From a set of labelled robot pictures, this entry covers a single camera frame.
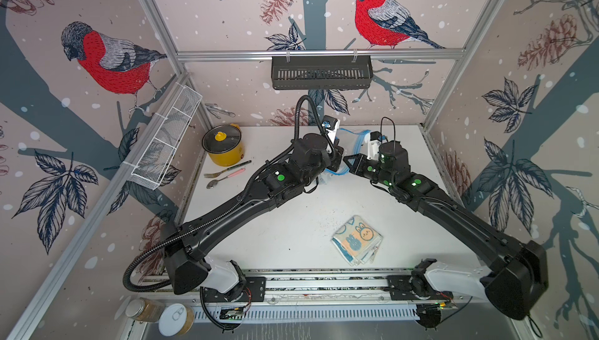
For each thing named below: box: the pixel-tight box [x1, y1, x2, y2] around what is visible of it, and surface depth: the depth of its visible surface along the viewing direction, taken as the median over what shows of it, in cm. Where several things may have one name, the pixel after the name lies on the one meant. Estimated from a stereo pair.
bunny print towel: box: [330, 215, 384, 267], surface depth 83 cm
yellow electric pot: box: [202, 123, 245, 167], surface depth 105 cm
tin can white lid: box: [158, 302, 188, 337], surface depth 66 cm
